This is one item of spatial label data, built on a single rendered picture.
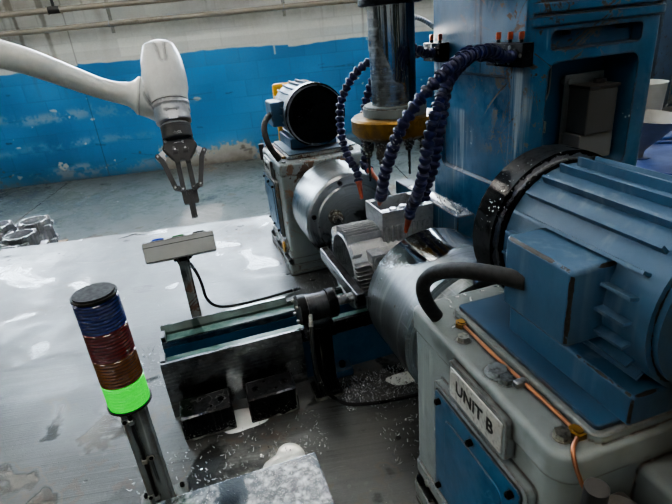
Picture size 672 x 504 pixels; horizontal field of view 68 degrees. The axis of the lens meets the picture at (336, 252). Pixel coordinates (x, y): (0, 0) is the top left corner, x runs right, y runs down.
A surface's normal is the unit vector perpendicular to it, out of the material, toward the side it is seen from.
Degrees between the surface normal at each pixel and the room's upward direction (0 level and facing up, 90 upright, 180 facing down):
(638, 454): 90
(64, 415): 0
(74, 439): 0
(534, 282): 90
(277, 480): 0
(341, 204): 90
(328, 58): 90
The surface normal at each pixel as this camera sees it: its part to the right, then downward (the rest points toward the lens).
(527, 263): -0.95, 0.21
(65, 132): 0.13, 0.40
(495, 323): -0.09, -0.91
